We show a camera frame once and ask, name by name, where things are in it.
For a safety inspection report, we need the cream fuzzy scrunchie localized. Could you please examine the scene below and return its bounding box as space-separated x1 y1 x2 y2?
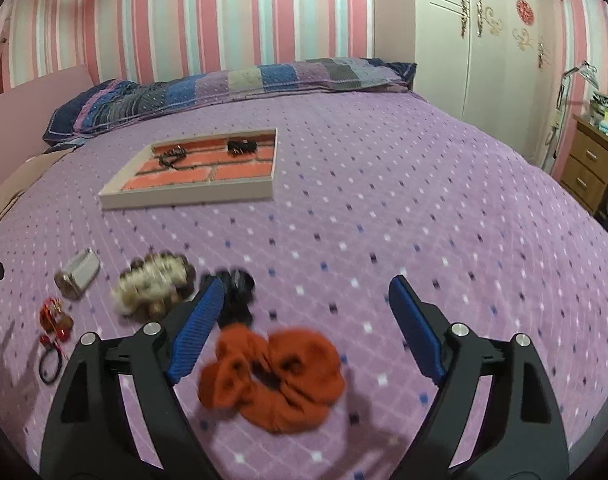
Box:
111 255 185 313

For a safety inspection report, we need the purple dotted bedspread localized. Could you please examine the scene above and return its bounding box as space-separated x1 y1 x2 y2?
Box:
0 90 608 480

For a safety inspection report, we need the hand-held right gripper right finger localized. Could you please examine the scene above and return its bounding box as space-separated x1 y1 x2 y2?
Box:
389 275 569 480

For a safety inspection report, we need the silver desk lamp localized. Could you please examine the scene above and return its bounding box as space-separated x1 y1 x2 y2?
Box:
552 60 600 112

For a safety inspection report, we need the beige bed sheet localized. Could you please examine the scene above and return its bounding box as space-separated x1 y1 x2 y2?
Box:
0 152 71 233

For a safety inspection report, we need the thin black hair tie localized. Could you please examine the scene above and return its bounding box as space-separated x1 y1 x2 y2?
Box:
37 344 68 386

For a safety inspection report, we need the brown wooden bead bracelet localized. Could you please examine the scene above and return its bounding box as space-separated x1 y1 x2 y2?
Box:
129 256 195 318

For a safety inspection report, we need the white tray with brick lining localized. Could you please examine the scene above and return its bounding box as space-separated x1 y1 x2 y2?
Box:
99 128 278 211

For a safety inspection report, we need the pile of small boxes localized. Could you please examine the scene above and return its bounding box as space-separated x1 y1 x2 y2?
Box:
588 92 608 142

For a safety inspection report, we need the white wardrobe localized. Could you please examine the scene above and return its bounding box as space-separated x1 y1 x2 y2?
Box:
413 0 569 165

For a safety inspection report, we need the red ornament hair tie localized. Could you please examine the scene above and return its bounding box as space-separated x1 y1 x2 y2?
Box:
38 297 76 347

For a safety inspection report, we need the wooden nightstand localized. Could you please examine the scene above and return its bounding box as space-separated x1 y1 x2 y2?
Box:
560 113 608 215

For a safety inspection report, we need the patchwork pillow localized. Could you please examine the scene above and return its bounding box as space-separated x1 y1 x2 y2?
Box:
43 59 417 149

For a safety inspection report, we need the black beaded hair tie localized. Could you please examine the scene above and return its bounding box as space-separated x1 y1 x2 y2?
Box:
158 145 189 170

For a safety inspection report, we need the orange scrunchie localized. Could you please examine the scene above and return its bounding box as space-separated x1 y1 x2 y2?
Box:
198 328 346 434

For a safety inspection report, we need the white and bronze bangle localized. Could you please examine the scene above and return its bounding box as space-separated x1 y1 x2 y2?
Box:
54 248 101 301

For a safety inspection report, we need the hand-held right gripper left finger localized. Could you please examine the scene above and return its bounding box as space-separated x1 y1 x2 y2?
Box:
40 275 225 480

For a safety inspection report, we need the dark claw hair clip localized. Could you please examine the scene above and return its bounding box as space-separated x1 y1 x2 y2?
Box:
206 269 255 328

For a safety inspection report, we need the pink headboard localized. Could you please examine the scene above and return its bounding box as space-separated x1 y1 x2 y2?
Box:
0 65 101 200

